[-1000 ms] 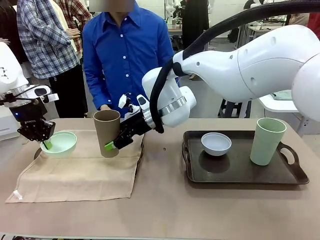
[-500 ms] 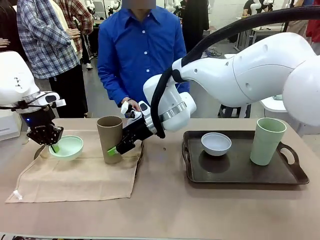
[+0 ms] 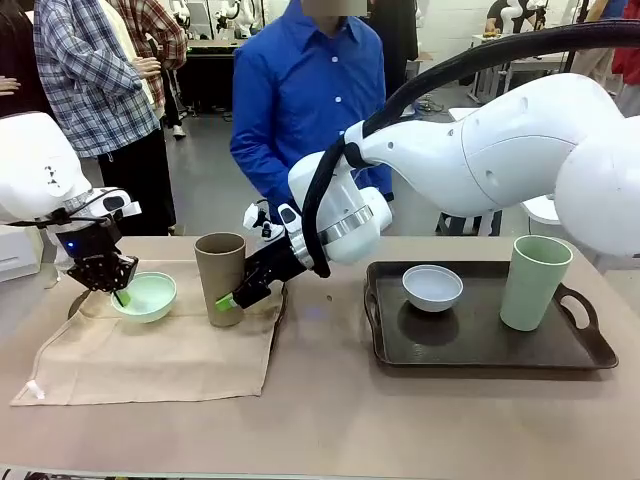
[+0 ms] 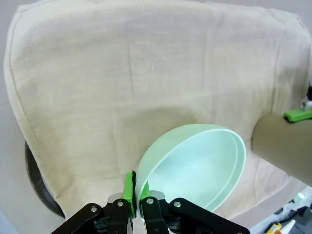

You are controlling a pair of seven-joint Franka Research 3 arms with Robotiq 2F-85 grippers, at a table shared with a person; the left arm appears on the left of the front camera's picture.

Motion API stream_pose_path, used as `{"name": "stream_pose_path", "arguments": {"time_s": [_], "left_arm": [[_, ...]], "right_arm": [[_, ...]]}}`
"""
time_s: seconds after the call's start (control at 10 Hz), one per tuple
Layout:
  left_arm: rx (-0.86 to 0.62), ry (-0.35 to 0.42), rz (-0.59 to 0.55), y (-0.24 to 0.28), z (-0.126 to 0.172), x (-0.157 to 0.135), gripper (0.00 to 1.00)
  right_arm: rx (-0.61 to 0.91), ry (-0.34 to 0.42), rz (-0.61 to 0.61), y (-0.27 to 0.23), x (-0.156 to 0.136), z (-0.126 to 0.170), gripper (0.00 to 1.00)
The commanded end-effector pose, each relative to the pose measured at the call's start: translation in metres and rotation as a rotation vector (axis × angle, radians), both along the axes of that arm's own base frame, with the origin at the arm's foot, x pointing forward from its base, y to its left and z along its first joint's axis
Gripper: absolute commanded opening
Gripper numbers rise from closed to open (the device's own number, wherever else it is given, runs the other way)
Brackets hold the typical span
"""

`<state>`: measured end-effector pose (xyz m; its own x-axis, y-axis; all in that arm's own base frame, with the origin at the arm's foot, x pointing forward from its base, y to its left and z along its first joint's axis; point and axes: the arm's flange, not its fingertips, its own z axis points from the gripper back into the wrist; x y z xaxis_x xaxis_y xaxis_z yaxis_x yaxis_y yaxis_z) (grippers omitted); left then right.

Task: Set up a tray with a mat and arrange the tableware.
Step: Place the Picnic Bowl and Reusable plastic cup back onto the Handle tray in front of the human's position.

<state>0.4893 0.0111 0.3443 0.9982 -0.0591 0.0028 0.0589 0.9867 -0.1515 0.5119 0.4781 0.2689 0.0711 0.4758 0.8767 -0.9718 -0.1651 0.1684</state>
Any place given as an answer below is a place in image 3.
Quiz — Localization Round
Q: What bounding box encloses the person in red jacket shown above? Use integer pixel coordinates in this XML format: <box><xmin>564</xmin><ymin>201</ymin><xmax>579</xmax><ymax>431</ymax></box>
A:
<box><xmin>611</xmin><ymin>47</ymin><xmax>640</xmax><ymax>119</ymax></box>

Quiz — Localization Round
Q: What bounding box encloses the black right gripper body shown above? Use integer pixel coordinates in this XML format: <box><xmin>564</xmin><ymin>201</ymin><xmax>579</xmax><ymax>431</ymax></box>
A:
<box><xmin>231</xmin><ymin>238</ymin><xmax>302</xmax><ymax>310</ymax></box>

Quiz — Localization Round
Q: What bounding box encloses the person in blue plaid shirt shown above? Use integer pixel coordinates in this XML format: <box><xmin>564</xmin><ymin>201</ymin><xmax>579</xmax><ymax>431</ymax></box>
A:
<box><xmin>32</xmin><ymin>0</ymin><xmax>177</xmax><ymax>237</ymax></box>

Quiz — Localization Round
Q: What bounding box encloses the person's right forearm blue sleeve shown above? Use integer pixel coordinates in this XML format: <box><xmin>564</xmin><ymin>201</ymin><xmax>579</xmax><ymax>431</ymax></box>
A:
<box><xmin>230</xmin><ymin>139</ymin><xmax>289</xmax><ymax>214</ymax></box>

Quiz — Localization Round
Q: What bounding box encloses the tall brown cup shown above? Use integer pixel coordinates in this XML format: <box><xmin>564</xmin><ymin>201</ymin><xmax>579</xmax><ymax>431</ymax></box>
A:
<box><xmin>193</xmin><ymin>232</ymin><xmax>247</xmax><ymax>329</ymax></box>

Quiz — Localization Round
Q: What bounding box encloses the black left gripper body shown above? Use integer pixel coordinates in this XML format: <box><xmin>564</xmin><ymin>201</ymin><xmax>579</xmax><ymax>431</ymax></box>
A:
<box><xmin>53</xmin><ymin>218</ymin><xmax>140</xmax><ymax>293</ymax></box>

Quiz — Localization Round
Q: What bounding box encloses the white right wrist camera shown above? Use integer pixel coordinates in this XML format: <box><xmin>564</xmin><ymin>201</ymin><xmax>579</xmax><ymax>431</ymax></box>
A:
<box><xmin>243</xmin><ymin>201</ymin><xmax>282</xmax><ymax>242</ymax></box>

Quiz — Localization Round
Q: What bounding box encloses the person in red plaid shirt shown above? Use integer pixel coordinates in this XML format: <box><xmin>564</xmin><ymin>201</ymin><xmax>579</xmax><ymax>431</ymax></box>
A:
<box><xmin>99</xmin><ymin>0</ymin><xmax>189</xmax><ymax>140</ymax></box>

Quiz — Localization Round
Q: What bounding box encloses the black braided cable sleeve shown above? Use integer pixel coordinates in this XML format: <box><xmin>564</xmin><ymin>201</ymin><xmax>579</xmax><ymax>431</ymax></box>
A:
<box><xmin>299</xmin><ymin>22</ymin><xmax>640</xmax><ymax>280</ymax></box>

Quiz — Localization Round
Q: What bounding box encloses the person in dark clothes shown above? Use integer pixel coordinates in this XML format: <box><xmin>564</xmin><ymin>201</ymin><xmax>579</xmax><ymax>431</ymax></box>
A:
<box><xmin>0</xmin><ymin>0</ymin><xmax>54</xmax><ymax>121</ymax></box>

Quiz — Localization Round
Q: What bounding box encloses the white frame desk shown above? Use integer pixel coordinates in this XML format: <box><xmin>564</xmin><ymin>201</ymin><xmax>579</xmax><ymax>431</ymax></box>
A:
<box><xmin>184</xmin><ymin>38</ymin><xmax>251</xmax><ymax>117</ymax></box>

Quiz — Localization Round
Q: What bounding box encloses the white box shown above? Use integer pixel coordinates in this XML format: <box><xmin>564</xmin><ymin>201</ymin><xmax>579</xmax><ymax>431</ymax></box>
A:
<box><xmin>0</xmin><ymin>224</ymin><xmax>43</xmax><ymax>284</ymax></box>

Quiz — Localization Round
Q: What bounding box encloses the light green bowl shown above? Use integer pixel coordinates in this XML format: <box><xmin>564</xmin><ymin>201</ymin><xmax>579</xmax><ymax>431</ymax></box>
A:
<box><xmin>109</xmin><ymin>271</ymin><xmax>178</xmax><ymax>325</ymax></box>

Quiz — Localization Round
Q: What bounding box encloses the white bowl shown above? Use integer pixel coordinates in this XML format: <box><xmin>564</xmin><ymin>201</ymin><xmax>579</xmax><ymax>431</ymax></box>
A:
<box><xmin>402</xmin><ymin>264</ymin><xmax>464</xmax><ymax>314</ymax></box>

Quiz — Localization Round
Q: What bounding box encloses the tall light green cup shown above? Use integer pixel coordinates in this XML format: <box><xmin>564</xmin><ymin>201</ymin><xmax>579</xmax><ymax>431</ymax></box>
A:
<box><xmin>499</xmin><ymin>234</ymin><xmax>574</xmax><ymax>332</ymax></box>

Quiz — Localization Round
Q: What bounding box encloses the dark brown plastic tray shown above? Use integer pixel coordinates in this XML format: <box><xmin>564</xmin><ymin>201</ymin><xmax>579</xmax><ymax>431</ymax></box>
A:
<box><xmin>66</xmin><ymin>262</ymin><xmax>291</xmax><ymax>346</ymax></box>
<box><xmin>364</xmin><ymin>259</ymin><xmax>620</xmax><ymax>371</ymax></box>

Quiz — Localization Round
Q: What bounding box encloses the person in black coat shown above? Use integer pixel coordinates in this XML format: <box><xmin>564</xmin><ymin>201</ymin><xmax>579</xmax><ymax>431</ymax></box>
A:
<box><xmin>367</xmin><ymin>0</ymin><xmax>420</xmax><ymax>101</ymax></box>

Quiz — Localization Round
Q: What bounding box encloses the person in beige trousers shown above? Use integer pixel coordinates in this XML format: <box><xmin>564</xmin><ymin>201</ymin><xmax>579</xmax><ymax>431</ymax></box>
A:
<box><xmin>569</xmin><ymin>47</ymin><xmax>622</xmax><ymax>97</ymax></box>

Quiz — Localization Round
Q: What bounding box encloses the beige cloth mat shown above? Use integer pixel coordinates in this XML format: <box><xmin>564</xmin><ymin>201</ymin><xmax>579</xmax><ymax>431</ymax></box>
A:
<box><xmin>9</xmin><ymin>258</ymin><xmax>290</xmax><ymax>407</ymax></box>

